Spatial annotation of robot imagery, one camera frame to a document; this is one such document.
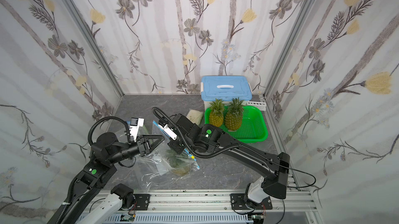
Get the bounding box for blue zip bag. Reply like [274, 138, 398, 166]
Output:
[152, 121, 200, 177]

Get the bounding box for pineapple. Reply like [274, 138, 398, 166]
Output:
[165, 149, 194, 177]
[209, 99, 224, 127]
[224, 98, 244, 131]

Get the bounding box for green zip bag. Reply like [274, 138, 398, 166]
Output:
[115, 126, 150, 143]

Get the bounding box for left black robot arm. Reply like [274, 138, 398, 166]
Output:
[49, 116, 164, 224]

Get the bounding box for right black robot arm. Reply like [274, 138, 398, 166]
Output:
[152, 107, 292, 203]

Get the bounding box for small bag white pieces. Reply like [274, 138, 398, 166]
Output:
[186, 109, 204, 126]

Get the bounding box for blue lid storage box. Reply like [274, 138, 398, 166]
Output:
[201, 75, 252, 110]

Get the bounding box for green plastic basket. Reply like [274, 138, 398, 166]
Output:
[220, 106, 269, 144]

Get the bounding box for white perforated strip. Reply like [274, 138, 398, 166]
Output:
[247, 101, 267, 111]

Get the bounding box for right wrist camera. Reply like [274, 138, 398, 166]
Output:
[158, 124, 178, 140]

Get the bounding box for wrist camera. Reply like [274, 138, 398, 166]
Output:
[129, 118, 145, 142]
[158, 124, 178, 140]

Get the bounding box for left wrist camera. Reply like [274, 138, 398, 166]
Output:
[129, 118, 145, 142]

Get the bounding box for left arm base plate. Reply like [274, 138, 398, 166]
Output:
[120, 194, 151, 211]

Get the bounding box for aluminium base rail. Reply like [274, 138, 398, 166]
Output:
[103, 190, 321, 224]

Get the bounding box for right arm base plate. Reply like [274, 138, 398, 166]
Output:
[230, 193, 273, 211]

